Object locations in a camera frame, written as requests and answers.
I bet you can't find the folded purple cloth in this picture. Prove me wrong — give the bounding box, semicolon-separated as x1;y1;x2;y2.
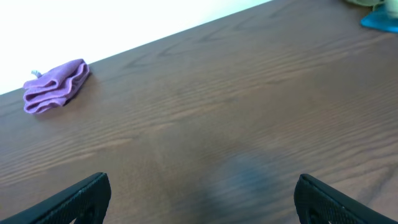
23;59;90;114

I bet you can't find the olive green crumpled cloth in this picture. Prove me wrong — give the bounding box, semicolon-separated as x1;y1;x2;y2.
345;0;397;19

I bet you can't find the blue cloth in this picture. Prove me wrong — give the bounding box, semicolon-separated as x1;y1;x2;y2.
361;4;397;34

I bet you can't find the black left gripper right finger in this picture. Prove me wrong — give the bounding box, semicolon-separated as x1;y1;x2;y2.
294;174;397;224

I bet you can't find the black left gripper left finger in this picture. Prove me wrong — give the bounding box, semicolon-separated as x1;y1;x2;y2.
1;172;111;224

